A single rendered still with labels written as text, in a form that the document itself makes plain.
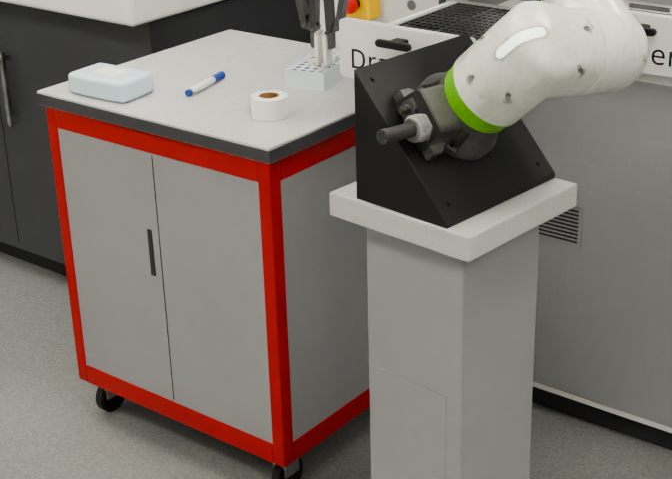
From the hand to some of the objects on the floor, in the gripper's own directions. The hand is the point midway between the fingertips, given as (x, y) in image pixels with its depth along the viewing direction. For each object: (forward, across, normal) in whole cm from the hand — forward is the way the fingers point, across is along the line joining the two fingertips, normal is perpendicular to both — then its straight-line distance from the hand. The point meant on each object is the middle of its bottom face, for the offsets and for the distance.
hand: (323, 48), depth 247 cm
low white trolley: (+84, +17, +1) cm, 86 cm away
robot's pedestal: (+84, -42, +43) cm, 103 cm away
